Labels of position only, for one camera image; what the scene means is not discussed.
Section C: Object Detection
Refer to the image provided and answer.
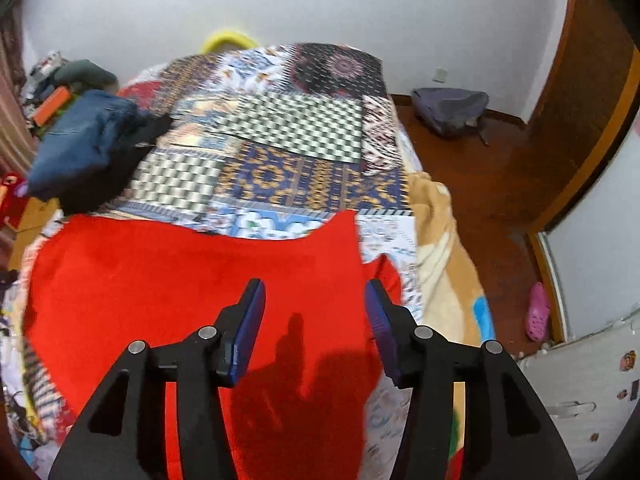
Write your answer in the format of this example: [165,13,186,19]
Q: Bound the beige fleece blanket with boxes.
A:
[407,171,497,480]

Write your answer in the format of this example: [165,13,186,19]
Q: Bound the dark green bag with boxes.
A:
[52,59,120,92]

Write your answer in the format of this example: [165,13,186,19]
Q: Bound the blue denim jeans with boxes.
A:
[27,90,146,201]

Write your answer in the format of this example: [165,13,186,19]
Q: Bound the brown wooden door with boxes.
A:
[527,0,640,233]

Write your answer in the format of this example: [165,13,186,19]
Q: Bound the orange box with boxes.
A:
[31,86,71,125]

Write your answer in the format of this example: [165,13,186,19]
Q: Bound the black cloth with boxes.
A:
[59,114,172,215]

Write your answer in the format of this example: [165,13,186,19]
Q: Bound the yellow plush pillow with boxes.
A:
[201,30,258,55]

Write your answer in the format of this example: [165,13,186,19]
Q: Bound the white stickered board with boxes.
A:
[517,310,640,477]

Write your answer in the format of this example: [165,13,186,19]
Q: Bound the striped curtain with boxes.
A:
[0,7,38,173]

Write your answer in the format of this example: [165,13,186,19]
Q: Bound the mustard yellow cloth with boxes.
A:
[9,196,62,261]

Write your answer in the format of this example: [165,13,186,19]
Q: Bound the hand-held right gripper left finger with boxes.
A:
[47,278,267,480]

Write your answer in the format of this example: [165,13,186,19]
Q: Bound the red plush toy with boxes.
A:
[0,172,28,202]

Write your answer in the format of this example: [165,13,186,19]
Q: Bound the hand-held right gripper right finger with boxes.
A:
[364,278,578,480]

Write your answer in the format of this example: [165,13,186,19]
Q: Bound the pink clog shoe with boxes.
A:
[525,281,551,343]

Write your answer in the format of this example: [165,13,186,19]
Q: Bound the red zip-neck sweater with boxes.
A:
[22,210,403,480]

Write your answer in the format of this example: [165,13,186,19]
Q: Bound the grey backpack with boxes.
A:
[411,87,491,141]

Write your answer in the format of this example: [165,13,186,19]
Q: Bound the patchwork printed blanket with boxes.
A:
[0,42,426,480]

